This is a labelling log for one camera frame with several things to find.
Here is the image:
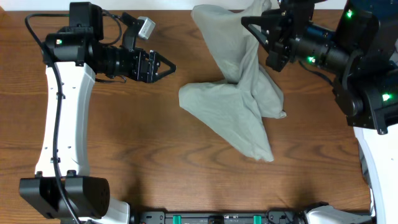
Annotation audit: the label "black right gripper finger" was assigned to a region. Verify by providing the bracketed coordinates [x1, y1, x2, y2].
[242, 21, 269, 52]
[241, 12, 280, 28]

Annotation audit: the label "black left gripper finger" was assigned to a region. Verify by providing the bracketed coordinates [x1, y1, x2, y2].
[150, 50, 177, 72]
[150, 67, 176, 83]

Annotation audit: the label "khaki green shorts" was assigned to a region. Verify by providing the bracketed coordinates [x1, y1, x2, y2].
[178, 0, 287, 162]

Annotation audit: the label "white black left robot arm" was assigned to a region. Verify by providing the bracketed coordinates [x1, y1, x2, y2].
[19, 2, 176, 223]

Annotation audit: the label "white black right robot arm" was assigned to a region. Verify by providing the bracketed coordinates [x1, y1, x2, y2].
[241, 0, 397, 223]

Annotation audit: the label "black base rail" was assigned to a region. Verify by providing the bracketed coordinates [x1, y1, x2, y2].
[130, 202, 374, 224]

